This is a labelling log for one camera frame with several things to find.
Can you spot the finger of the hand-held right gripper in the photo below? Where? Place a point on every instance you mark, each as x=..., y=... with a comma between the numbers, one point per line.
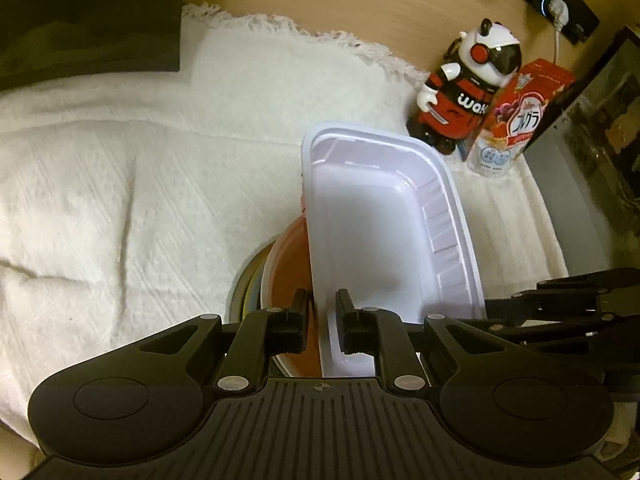
x=575, y=287
x=550, y=332

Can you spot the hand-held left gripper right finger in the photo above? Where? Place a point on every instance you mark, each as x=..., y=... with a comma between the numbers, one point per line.
x=342, y=312

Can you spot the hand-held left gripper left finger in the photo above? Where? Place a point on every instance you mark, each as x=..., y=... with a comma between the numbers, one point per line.
x=299, y=312

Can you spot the orange bowl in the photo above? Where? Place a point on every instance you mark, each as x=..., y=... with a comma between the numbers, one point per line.
x=295, y=265

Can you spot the lilac plastic tray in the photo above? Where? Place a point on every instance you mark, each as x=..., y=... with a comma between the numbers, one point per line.
x=370, y=220

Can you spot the dark framed panel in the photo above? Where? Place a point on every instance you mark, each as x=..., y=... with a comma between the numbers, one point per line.
x=590, y=150

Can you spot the white plastic bottle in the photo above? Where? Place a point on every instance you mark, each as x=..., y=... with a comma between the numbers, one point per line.
x=492, y=157

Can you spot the red cereal box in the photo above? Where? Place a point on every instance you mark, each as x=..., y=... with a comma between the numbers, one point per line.
x=530, y=110

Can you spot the red black robot figure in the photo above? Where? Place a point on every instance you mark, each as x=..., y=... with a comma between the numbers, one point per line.
x=450, y=105

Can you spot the white fringed cloth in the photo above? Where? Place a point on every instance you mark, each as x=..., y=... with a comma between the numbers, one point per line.
x=125, y=175

